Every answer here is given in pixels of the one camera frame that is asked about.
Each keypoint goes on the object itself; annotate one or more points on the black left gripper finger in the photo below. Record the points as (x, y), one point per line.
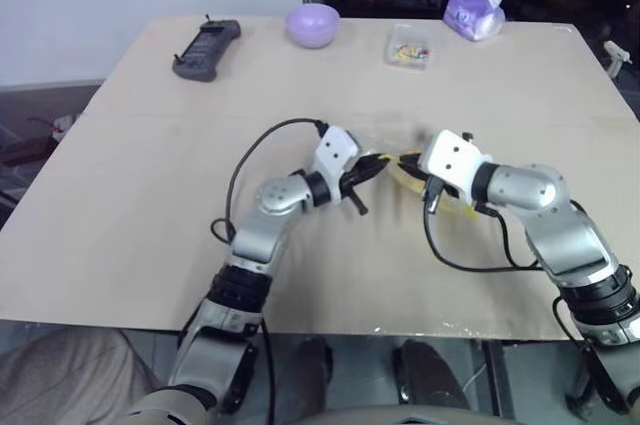
(358, 201)
(374, 163)

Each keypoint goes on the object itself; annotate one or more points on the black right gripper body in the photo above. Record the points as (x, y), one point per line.
(423, 167)

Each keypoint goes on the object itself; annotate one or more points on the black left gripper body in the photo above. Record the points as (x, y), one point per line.
(352, 176)

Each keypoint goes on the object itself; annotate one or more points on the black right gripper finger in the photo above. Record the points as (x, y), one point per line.
(410, 159)
(414, 174)

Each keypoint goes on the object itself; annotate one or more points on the clear yellow-sealed zip bag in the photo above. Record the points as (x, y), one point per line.
(385, 137)

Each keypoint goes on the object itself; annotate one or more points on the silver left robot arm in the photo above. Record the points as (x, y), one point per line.
(260, 240)

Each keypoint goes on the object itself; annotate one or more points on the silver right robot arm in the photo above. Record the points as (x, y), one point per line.
(560, 240)

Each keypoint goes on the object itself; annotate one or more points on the clear box of coloured pins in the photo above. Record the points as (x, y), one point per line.
(409, 47)

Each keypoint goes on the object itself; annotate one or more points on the purple plastic bowl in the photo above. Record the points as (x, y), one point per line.
(312, 25)

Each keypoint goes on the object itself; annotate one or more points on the purple tissue pack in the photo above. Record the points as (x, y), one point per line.
(472, 12)

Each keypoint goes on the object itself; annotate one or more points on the dark rounded shape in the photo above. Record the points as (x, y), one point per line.
(430, 375)

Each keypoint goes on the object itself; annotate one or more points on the black handheld remote controller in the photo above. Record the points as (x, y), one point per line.
(205, 50)

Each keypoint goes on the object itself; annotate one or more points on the dark metal table leg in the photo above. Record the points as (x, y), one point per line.
(499, 380)

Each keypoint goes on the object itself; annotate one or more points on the white handheld tool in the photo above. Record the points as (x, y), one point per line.
(616, 55)

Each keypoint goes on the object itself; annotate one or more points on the beige trouser leg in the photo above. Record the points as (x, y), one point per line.
(65, 380)

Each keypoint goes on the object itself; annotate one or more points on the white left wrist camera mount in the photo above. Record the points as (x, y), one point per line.
(334, 152)

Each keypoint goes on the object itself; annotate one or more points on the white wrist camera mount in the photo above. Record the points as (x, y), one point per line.
(334, 152)
(452, 160)

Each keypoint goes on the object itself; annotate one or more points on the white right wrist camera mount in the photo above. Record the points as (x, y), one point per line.
(452, 160)

